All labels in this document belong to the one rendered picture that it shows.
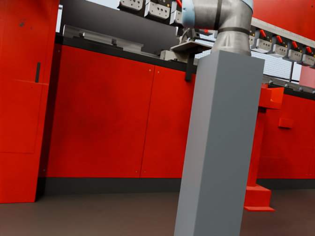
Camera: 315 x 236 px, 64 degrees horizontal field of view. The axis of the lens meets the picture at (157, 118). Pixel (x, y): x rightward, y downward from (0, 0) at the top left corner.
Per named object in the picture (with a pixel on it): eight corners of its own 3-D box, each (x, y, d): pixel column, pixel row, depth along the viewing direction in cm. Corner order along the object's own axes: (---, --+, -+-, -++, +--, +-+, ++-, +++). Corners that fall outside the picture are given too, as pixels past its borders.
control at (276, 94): (256, 105, 162) (260, 77, 161) (240, 105, 177) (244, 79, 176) (281, 109, 168) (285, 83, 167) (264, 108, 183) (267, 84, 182)
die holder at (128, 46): (62, 40, 147) (64, 24, 147) (62, 42, 153) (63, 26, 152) (141, 58, 169) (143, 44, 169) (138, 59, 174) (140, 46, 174)
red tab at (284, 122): (280, 126, 211) (281, 118, 211) (278, 126, 213) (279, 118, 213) (292, 128, 218) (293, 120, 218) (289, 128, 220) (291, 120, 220)
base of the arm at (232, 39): (259, 59, 90) (263, 31, 90) (221, 51, 86) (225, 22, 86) (236, 65, 104) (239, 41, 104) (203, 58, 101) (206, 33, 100)
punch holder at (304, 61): (303, 62, 236) (306, 44, 236) (296, 63, 244) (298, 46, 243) (314, 65, 243) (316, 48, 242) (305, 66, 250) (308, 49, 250)
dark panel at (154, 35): (56, 50, 195) (63, -7, 193) (56, 50, 197) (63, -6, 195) (181, 77, 244) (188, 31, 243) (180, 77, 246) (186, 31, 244)
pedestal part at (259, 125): (248, 186, 170) (259, 106, 169) (242, 183, 176) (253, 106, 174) (255, 186, 172) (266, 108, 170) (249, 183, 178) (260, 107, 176)
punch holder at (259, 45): (258, 47, 210) (260, 27, 210) (250, 49, 218) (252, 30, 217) (270, 51, 217) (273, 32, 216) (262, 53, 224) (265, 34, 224)
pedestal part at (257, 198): (249, 211, 156) (251, 192, 156) (226, 196, 180) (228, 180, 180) (274, 211, 163) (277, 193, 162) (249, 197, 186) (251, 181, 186)
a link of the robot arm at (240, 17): (253, 28, 88) (259, -11, 88) (214, 25, 90) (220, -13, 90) (246, 39, 100) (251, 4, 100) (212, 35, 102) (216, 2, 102)
